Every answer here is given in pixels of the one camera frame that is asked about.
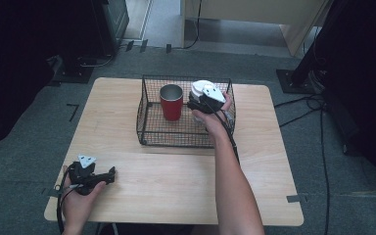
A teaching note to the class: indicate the black metal stand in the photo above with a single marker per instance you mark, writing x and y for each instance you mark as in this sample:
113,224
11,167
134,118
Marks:
302,75

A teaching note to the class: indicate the red metal cup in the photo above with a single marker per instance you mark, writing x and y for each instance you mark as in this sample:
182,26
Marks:
171,104

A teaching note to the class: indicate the person's left hand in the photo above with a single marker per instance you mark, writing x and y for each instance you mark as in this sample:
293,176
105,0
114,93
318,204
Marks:
78,205

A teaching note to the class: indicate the black stand base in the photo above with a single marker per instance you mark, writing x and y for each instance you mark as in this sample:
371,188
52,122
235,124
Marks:
73,73

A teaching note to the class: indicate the dark curtain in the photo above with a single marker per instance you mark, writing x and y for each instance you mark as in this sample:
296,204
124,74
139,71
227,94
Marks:
19,65
365,81

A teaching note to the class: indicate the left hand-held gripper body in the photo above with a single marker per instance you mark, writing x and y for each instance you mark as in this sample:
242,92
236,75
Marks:
81,178

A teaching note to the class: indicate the beige wooden furniture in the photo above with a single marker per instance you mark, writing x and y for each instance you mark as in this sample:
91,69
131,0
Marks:
258,9

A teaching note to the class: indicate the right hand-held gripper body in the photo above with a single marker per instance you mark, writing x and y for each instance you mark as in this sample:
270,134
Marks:
212,98

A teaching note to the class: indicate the person's right hand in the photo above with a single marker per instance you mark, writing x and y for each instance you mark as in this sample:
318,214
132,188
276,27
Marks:
213,122

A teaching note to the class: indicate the black tape mark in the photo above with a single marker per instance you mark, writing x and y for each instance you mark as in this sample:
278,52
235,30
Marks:
168,48
129,45
143,45

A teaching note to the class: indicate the clear jar with white lid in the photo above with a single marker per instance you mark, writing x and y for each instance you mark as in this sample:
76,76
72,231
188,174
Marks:
200,87

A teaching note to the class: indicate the black cabinet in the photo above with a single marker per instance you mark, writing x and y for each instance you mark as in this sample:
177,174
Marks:
111,26

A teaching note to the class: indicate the grey tape strip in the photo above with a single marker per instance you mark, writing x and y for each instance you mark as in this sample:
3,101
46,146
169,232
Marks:
55,192
294,198

